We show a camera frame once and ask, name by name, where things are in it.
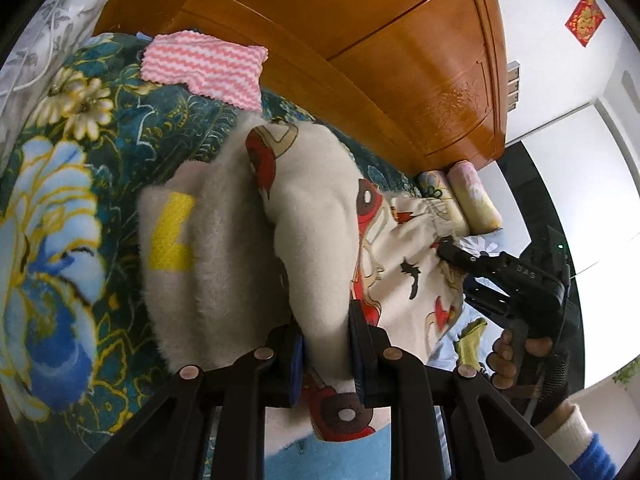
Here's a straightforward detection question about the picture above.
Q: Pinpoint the green houseplant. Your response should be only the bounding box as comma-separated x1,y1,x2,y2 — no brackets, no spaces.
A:
612,357,640,391

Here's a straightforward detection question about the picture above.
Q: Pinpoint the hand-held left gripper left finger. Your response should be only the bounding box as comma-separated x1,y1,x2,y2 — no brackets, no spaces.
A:
85,324,306,480

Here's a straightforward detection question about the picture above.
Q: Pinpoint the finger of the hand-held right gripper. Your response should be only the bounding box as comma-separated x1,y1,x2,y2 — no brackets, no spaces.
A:
436,241,502,275
463,277,512,322

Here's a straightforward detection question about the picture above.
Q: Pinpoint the pastel pink yellow pillow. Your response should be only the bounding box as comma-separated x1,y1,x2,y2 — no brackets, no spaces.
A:
446,160,504,235

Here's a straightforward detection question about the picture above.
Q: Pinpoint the white wardrobe with black stripe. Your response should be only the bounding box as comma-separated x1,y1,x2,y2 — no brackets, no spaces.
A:
492,100,640,391

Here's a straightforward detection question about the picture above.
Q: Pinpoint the red wall decoration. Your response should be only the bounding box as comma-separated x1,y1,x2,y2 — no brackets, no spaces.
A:
565,0,607,48

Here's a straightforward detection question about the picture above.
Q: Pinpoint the pink white striped cloth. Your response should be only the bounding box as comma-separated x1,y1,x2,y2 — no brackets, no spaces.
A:
139,32,268,113

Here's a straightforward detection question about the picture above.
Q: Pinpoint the orange wooden headboard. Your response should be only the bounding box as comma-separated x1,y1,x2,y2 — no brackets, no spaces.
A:
92,0,508,177

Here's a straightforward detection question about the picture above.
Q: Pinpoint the grey floral cloth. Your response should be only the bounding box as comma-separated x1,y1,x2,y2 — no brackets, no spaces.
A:
0,0,108,161

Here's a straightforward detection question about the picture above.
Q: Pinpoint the green floral plush blanket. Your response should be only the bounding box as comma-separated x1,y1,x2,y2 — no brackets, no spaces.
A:
0,32,426,480

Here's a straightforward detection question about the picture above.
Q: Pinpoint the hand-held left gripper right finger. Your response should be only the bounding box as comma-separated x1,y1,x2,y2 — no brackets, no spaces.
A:
348,299,582,480

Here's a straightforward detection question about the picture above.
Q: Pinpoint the cream cartoon-print fleece pajama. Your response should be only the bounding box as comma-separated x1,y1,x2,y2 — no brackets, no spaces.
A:
136,121,473,443

